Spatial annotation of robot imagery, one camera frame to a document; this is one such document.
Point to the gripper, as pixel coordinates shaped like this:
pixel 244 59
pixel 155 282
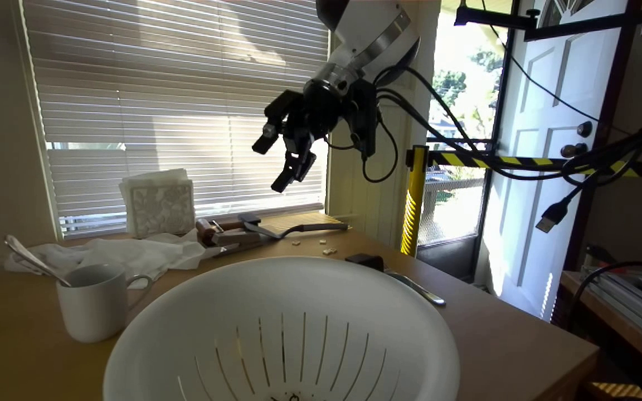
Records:
pixel 321 111

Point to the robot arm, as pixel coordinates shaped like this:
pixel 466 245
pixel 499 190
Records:
pixel 366 30

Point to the white plastic colander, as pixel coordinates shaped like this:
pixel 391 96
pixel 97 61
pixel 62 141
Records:
pixel 282 312

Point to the grey spatula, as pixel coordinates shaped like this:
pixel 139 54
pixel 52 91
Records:
pixel 310 227

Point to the white window blinds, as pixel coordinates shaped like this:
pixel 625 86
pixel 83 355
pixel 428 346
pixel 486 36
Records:
pixel 176 83

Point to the white napkin holder with napkins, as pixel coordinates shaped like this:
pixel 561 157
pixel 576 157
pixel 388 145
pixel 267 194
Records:
pixel 159 206

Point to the small black box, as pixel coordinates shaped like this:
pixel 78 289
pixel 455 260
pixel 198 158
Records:
pixel 364 260

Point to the white cloth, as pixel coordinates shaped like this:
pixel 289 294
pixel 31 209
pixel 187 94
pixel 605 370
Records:
pixel 131 253

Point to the yellow black barrier tape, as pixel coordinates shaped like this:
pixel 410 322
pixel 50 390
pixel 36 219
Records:
pixel 521 161

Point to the white ceramic mug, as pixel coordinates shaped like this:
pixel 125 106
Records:
pixel 93 303

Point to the white door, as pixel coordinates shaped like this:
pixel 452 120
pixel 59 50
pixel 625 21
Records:
pixel 544 223

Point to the metal spoon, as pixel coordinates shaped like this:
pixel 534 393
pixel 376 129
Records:
pixel 31 259

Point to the dark door knob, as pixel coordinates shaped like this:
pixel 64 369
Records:
pixel 573 150

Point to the dark deadbolt lock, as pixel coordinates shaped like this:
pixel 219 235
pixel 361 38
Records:
pixel 584 128

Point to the stack of aluminium profiles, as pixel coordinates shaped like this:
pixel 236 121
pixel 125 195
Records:
pixel 641 303

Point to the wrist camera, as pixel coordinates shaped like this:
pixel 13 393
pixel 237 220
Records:
pixel 365 117

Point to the yellow barrier post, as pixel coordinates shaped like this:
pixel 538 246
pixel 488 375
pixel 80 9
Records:
pixel 413 206

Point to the black metal frame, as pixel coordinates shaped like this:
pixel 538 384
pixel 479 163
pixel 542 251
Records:
pixel 577 23

